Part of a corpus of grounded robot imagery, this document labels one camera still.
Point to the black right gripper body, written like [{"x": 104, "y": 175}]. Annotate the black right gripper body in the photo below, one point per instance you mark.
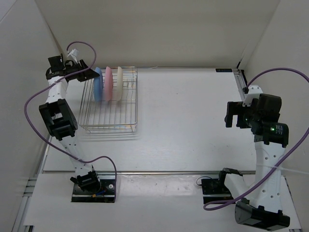
[{"x": 245, "y": 116}]

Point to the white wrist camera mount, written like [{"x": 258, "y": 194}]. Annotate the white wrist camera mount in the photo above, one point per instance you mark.
[
  {"x": 73, "y": 54},
  {"x": 251, "y": 92}
]

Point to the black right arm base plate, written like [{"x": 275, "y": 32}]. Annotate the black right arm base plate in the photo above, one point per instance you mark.
[{"x": 213, "y": 190}]

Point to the chrome wire dish rack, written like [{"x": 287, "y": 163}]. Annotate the chrome wire dish rack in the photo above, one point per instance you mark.
[{"x": 111, "y": 116}]

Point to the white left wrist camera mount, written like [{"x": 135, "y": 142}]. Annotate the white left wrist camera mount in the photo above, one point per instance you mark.
[{"x": 73, "y": 54}]

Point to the pink plastic plate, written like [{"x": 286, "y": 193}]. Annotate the pink plastic plate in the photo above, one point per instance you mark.
[{"x": 108, "y": 84}]

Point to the aluminium table frame rail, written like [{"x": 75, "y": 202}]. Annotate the aluminium table frame rail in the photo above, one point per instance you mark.
[{"x": 240, "y": 81}]

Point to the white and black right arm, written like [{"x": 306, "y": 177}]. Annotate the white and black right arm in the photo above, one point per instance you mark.
[{"x": 261, "y": 208}]

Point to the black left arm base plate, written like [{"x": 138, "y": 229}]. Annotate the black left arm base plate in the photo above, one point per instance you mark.
[{"x": 106, "y": 191}]

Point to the blue plastic plate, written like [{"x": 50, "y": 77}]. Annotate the blue plastic plate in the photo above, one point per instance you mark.
[{"x": 98, "y": 85}]

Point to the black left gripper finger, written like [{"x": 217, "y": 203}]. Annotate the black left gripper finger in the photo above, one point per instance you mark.
[
  {"x": 90, "y": 76},
  {"x": 91, "y": 72}
]

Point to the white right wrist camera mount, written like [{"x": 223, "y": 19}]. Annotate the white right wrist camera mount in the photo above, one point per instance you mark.
[{"x": 251, "y": 92}]

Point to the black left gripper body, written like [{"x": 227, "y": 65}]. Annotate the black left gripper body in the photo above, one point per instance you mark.
[{"x": 77, "y": 67}]

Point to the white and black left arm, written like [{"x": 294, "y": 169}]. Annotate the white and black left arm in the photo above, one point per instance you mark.
[{"x": 61, "y": 122}]

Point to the cream plastic plate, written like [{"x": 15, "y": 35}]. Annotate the cream plastic plate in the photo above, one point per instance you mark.
[{"x": 119, "y": 89}]

